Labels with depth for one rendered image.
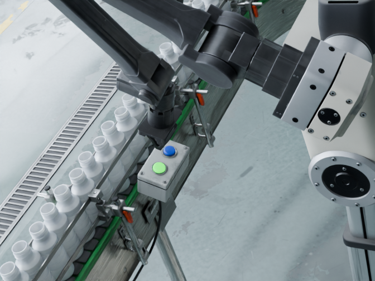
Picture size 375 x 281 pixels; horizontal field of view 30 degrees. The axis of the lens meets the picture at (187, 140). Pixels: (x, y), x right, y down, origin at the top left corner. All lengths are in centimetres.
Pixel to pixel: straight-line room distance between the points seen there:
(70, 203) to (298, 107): 75
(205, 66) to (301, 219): 195
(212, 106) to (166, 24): 109
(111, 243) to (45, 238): 22
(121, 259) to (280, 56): 90
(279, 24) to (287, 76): 148
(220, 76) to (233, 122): 244
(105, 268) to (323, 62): 91
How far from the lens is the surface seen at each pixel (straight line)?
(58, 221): 166
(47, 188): 179
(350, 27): 118
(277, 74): 108
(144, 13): 113
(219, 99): 223
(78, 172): 172
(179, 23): 112
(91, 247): 175
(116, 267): 182
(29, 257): 160
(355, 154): 138
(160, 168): 169
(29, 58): 476
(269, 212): 306
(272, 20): 252
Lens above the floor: 220
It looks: 38 degrees down
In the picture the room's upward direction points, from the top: 19 degrees counter-clockwise
